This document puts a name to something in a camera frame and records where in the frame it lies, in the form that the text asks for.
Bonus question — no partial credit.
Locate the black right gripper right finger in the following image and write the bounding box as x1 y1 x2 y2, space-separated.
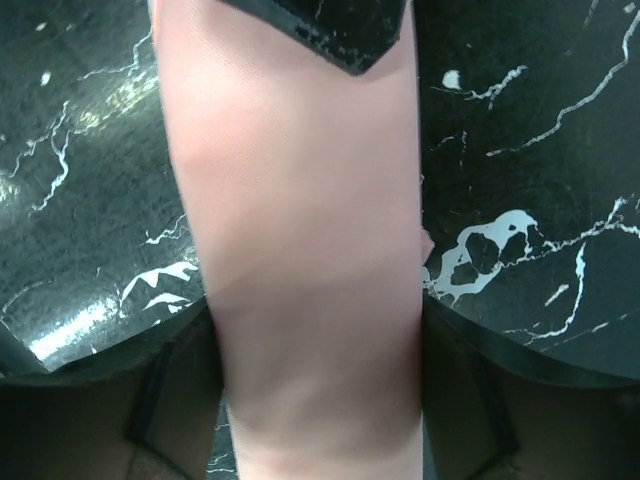
422 295 639 479

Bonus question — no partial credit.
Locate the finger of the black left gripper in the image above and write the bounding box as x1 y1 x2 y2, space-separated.
223 0 411 77

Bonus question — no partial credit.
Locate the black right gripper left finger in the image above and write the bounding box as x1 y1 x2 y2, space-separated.
1 299 223 479

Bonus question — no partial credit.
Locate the pink satin napkin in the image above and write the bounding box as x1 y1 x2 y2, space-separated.
149 1 428 479

